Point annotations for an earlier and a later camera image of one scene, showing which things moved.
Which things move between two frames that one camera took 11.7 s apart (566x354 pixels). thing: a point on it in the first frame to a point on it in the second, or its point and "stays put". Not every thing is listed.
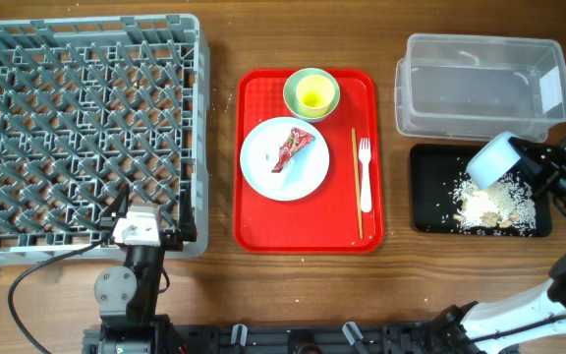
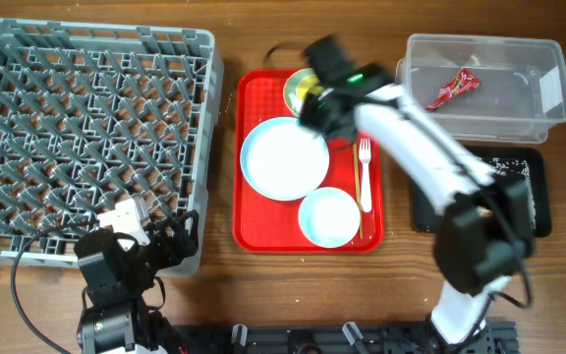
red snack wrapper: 296,140 to 463,82
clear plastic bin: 477,87 stays put
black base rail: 304,338 stays put
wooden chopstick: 361,227 stays put
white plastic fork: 365,154 stays put
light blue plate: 302,174 stays put
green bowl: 291,88 stays put
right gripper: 548,155 to 310,116
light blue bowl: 491,160 to 329,217
